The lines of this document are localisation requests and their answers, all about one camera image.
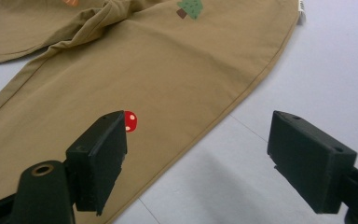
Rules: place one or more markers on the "white board table cover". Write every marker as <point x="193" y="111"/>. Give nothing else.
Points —
<point x="323" y="77"/>

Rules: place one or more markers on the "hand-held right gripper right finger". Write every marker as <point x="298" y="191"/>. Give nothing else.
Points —
<point x="310" y="165"/>

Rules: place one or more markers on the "tan pants with small prints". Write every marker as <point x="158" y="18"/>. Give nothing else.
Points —
<point x="155" y="71"/>

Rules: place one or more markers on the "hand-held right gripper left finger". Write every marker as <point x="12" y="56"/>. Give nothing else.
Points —
<point x="98" y="161"/>

